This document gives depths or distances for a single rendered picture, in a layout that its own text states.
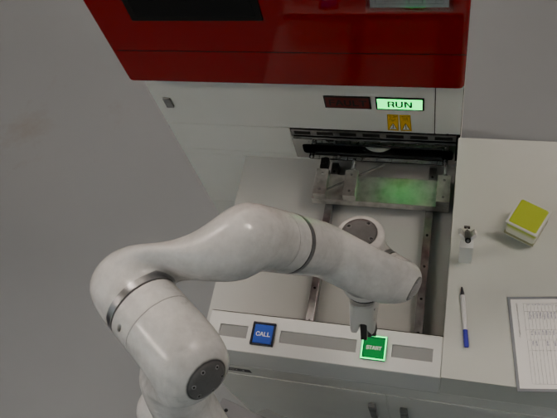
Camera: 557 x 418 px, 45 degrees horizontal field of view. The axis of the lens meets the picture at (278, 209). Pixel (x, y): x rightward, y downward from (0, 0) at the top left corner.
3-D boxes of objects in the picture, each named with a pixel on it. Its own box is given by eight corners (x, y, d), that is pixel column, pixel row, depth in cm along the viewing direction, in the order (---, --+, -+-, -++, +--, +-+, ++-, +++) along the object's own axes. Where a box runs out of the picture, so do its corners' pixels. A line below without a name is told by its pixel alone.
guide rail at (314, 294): (333, 167, 192) (331, 162, 189) (340, 167, 191) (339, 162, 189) (305, 334, 170) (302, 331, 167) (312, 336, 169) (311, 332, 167)
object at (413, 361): (225, 328, 175) (210, 308, 163) (442, 354, 161) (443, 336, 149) (218, 362, 171) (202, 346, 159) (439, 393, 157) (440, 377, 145)
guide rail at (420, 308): (429, 172, 185) (429, 167, 182) (437, 173, 184) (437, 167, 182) (413, 347, 163) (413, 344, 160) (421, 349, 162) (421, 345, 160)
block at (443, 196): (438, 180, 177) (438, 174, 174) (451, 181, 176) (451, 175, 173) (435, 206, 173) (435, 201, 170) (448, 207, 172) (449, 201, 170)
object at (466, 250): (457, 240, 158) (459, 214, 147) (474, 241, 157) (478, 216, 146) (455, 264, 156) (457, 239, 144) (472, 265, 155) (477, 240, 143)
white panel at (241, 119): (186, 145, 206) (138, 59, 171) (458, 159, 185) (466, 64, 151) (183, 153, 204) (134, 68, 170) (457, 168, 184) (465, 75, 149)
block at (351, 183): (346, 174, 183) (346, 169, 180) (359, 175, 182) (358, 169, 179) (342, 200, 179) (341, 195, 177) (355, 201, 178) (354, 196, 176)
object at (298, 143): (297, 152, 193) (293, 133, 185) (454, 160, 182) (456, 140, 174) (297, 157, 193) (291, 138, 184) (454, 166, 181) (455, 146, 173)
